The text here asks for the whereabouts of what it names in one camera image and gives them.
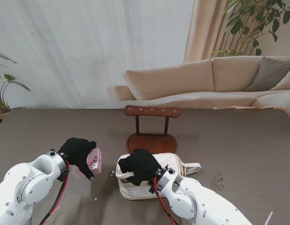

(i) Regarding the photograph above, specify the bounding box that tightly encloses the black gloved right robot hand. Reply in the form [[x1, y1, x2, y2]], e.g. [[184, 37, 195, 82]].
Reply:
[[118, 148, 162, 187]]

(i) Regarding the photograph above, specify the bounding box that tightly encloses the right arm red cable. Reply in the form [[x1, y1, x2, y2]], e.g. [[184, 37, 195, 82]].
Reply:
[[154, 177, 180, 225]]

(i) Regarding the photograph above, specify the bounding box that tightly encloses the white sheer curtain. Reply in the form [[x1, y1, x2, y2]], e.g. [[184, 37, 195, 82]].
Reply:
[[0, 0, 194, 110]]

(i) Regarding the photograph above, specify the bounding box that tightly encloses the dark wooden jewelry stand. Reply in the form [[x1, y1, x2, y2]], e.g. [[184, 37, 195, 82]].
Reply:
[[124, 105, 182, 155]]

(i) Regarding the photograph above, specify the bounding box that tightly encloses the dark green leafy plant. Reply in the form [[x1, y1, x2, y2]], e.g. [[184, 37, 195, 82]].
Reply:
[[210, 0, 290, 57]]

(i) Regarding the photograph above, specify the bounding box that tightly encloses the cream handbag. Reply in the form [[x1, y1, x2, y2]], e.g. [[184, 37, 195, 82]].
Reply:
[[115, 152, 202, 200]]

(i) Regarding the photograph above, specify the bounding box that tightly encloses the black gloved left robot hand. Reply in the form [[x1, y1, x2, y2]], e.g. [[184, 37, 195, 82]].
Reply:
[[58, 137, 97, 181]]

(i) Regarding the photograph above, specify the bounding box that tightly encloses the grey cushion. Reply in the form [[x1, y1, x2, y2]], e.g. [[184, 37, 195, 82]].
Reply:
[[243, 56, 290, 92]]

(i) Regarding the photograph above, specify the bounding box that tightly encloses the left arm red cable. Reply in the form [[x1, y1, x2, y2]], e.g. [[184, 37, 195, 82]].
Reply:
[[39, 160, 71, 225]]

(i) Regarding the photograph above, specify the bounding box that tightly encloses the arm red cable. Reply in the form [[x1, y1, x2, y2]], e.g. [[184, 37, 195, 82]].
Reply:
[[154, 177, 180, 225], [39, 160, 71, 225]]

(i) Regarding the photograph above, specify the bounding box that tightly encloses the beige curtain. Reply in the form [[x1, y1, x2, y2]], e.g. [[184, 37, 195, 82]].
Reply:
[[183, 0, 290, 64]]

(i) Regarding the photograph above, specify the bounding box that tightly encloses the large leaf green plant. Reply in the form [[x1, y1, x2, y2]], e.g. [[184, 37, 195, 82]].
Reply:
[[0, 51, 31, 114]]

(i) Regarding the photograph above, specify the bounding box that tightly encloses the pink floral jewelry box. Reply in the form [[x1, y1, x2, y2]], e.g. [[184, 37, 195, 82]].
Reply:
[[71, 147, 103, 180]]

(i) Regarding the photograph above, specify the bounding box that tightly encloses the beige sofa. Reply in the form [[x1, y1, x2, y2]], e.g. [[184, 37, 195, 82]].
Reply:
[[115, 55, 290, 115]]

